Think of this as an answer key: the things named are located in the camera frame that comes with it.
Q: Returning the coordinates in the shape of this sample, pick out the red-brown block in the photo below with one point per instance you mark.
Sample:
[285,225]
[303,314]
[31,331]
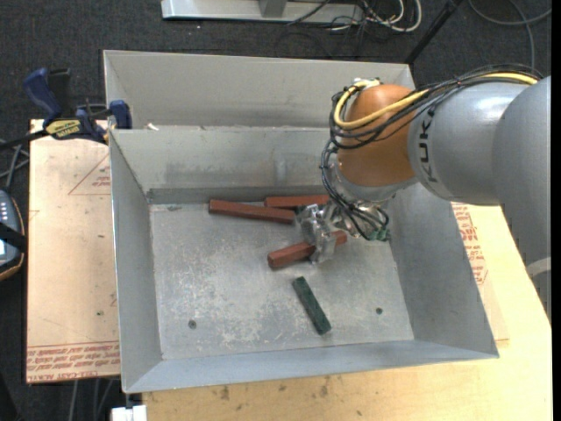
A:
[289,254]
[250,211]
[293,201]

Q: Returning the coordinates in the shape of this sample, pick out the dark green flat block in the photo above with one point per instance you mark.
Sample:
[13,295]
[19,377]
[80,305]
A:
[312,306]

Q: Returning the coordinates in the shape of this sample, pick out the brown cardboard board, red print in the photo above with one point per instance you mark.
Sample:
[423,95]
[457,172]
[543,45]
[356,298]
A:
[70,257]

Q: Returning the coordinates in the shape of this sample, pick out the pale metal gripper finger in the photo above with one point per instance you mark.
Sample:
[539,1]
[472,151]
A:
[324,246]
[307,228]

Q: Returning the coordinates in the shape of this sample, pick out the grey metal bin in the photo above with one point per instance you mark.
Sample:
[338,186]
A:
[228,287]

